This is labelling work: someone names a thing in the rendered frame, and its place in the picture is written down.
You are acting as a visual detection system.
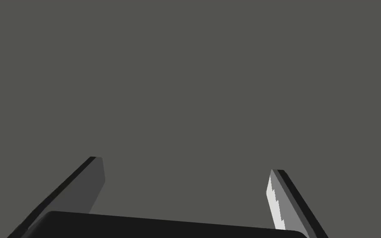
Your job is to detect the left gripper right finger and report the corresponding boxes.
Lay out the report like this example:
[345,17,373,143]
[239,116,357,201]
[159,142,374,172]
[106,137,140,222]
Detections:
[266,169,329,238]

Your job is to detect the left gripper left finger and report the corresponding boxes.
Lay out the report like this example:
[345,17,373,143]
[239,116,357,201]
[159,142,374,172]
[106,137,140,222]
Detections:
[7,156,106,238]

